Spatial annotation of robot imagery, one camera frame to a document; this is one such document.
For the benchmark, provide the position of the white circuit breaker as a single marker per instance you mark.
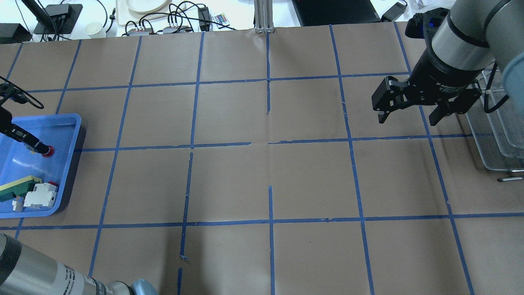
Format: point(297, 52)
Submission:
point(43, 195)

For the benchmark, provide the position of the white paper cup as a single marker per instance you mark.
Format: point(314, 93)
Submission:
point(95, 30)

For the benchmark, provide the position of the white plate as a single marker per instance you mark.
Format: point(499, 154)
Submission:
point(145, 6)

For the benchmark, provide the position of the black power adapter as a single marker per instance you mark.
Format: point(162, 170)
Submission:
point(394, 12)

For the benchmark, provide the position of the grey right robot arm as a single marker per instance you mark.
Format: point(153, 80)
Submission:
point(459, 44)

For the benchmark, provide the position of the aluminium frame post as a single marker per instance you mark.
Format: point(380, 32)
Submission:
point(263, 16)

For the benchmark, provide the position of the black monitor stand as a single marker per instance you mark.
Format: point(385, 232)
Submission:
point(59, 19)

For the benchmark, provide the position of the silver wire mesh shelf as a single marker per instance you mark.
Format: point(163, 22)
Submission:
point(497, 129)

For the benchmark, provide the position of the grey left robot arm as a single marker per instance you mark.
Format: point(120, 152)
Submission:
point(25, 271)

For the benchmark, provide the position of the black laptop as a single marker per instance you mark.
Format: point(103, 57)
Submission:
point(335, 12)

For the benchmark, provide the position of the green yellow terminal block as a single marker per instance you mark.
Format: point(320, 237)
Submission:
point(18, 188)

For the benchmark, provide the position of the red emergency stop button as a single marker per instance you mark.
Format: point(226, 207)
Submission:
point(29, 140)

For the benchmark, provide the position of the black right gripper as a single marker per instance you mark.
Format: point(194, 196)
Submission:
point(439, 76)

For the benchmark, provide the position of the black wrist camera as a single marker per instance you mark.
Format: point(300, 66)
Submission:
point(425, 25)

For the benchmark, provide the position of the blue plastic tray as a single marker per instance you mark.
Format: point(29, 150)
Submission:
point(64, 133)

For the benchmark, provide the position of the colourful remote control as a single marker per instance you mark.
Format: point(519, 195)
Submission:
point(221, 19)

